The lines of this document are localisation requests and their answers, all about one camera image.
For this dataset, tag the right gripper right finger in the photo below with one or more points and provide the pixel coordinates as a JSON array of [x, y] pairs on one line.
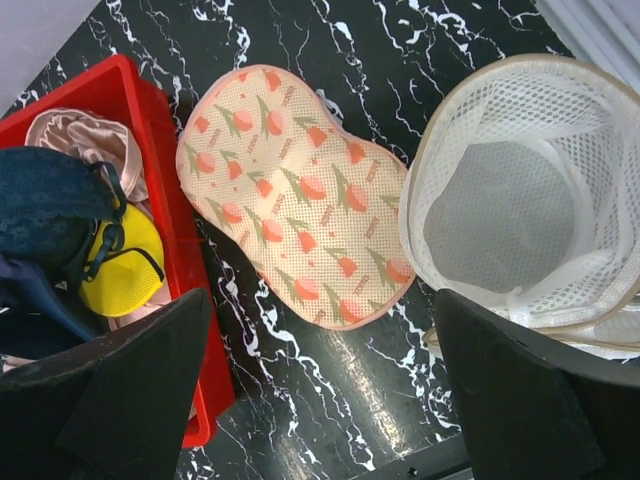
[[531, 407]]

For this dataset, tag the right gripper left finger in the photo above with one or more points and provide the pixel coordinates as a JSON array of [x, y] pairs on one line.
[[116, 407]]

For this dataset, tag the shiny pink satin bra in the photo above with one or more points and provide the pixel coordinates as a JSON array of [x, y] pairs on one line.
[[92, 138]]

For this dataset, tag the navy blue lace bra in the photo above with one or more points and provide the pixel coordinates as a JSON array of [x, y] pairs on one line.
[[52, 202]]

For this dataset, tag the floral pink oven mitt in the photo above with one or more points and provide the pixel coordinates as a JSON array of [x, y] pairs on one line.
[[312, 207]]

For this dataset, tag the red plastic bin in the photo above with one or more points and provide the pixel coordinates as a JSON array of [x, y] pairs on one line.
[[114, 89]]

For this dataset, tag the white mesh laundry bag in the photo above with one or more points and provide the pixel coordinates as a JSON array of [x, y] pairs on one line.
[[523, 197]]

